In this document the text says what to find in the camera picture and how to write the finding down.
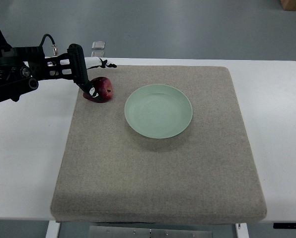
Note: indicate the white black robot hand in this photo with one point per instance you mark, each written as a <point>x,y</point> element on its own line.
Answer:
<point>102,63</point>

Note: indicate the red apple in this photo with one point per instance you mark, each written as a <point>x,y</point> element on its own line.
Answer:
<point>103,87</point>

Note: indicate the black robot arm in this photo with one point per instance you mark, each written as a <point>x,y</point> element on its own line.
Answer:
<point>22,68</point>

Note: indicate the lower floor outlet plate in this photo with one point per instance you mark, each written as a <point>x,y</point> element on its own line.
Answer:
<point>98,54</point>

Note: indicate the floor outlet plate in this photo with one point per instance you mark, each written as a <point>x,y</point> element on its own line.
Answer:
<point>98,45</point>
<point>98,54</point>

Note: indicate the upper floor outlet plate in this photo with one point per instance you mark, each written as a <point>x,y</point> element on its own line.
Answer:
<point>98,45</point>

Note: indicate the light green plate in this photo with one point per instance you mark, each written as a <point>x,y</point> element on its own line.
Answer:
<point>158,111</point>

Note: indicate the beige fabric mat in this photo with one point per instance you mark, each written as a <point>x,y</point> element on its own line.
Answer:
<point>204,175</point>

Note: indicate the cardboard box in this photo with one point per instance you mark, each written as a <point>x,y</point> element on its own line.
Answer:
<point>288,5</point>

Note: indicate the black desk control panel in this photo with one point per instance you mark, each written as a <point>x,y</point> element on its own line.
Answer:
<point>291,226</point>

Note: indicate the metal bracket under table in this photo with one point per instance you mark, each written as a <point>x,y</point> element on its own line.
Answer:
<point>123,232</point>

